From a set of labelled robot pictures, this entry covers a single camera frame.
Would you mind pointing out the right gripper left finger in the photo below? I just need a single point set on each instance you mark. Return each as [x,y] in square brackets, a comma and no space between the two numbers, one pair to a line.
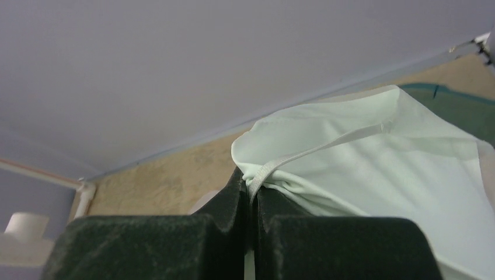
[208,244]

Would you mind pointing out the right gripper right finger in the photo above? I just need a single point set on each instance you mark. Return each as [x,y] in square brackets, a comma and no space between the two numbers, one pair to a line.
[292,244]

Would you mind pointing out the pale mint green bra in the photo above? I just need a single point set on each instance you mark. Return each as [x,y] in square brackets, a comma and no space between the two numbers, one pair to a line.
[381,153]

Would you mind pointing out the pink-trimmed mesh laundry bag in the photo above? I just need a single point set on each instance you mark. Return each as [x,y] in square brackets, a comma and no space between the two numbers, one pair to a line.
[202,201]

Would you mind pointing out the teal plastic bin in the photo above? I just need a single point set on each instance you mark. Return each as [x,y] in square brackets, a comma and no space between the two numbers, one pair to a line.
[473,114]

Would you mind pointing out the white PVC pipe frame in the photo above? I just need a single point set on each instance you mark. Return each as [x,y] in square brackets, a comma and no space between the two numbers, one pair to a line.
[22,242]

